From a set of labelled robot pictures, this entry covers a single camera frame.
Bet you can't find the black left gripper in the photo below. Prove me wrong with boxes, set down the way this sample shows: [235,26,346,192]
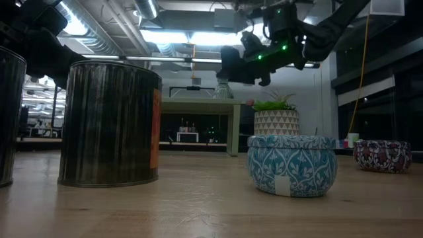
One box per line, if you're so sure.
[0,9,89,89]

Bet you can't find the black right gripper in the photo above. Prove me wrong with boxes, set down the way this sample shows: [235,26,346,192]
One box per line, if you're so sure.
[216,6,308,87]

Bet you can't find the tall metal can orange label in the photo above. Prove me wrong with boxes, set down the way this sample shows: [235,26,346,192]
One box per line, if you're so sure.
[58,59,163,188]
[0,46,27,188]

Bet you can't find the blue white patterned candle tin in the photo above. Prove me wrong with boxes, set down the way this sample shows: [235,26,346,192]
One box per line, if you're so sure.
[247,134,338,198]

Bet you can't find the purple red patterned candle tin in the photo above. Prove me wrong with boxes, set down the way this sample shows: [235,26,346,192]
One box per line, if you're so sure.
[352,139,413,174]

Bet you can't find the pale green perforated metal shelf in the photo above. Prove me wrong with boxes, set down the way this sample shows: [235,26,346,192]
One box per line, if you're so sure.
[161,97,247,157]

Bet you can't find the succulent in white patterned pot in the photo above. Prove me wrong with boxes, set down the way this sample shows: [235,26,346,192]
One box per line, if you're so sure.
[246,89,300,136]

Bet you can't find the bright ceiling light panel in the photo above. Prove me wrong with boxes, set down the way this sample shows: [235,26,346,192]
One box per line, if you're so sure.
[140,28,245,46]

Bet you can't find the long black linear ceiling lamp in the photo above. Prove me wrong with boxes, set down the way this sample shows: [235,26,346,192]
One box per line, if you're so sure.
[82,54,321,69]

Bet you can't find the small white stand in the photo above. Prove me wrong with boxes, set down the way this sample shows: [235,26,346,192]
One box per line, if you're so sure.
[176,131,200,143]

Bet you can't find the white pale green cup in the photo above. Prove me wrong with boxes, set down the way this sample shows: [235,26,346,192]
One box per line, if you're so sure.
[346,132,360,149]

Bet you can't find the white ceiling box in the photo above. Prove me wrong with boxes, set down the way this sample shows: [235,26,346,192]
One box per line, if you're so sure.
[369,0,406,17]

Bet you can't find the black background rig frame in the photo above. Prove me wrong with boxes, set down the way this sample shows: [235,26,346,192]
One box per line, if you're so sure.
[169,85,215,99]

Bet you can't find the silver round ventilation duct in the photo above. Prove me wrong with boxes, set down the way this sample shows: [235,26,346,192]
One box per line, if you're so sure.
[132,0,159,20]

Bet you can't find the black aluminium table frame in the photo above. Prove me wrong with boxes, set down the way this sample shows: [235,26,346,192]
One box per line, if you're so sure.
[15,140,423,165]

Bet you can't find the yellow cable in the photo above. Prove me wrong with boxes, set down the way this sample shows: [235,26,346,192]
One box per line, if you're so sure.
[348,15,370,135]

